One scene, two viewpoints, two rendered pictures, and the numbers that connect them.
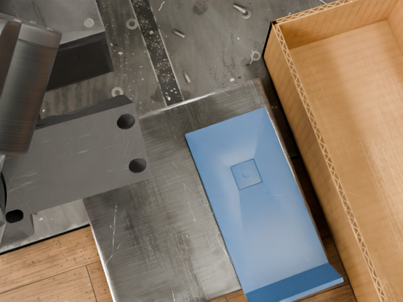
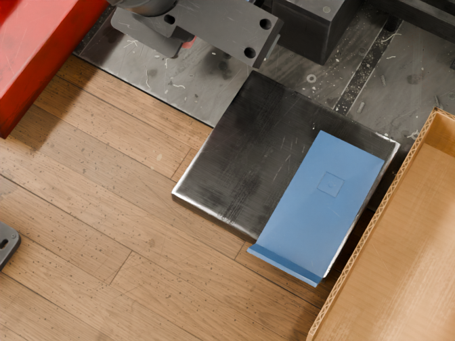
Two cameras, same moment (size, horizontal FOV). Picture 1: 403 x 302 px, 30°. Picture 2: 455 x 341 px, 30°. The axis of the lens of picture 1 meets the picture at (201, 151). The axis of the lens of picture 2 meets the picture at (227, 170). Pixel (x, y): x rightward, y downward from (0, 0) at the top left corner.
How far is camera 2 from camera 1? 0.32 m
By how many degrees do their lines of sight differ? 20
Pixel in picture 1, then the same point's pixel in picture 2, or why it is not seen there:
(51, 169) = (208, 13)
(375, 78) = not seen: outside the picture
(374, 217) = (382, 291)
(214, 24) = (411, 96)
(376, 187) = (404, 277)
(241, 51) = (409, 125)
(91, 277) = (187, 156)
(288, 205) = (335, 225)
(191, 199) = (284, 167)
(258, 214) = (311, 212)
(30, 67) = not seen: outside the picture
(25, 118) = not seen: outside the picture
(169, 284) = (221, 197)
